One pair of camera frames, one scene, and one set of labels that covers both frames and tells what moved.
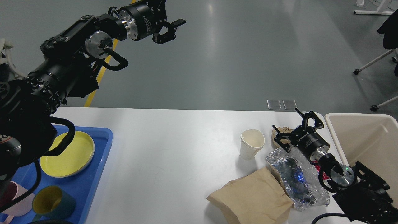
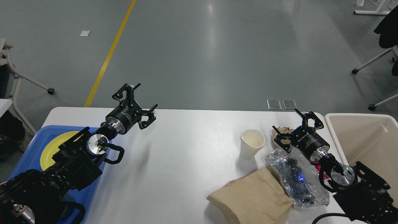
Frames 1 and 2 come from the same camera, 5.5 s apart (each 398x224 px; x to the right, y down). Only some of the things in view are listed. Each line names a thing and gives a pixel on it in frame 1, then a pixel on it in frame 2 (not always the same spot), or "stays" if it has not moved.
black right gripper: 307,141 stays
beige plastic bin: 371,139 stays
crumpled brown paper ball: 274,143 stays
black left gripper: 142,18 -> 129,112
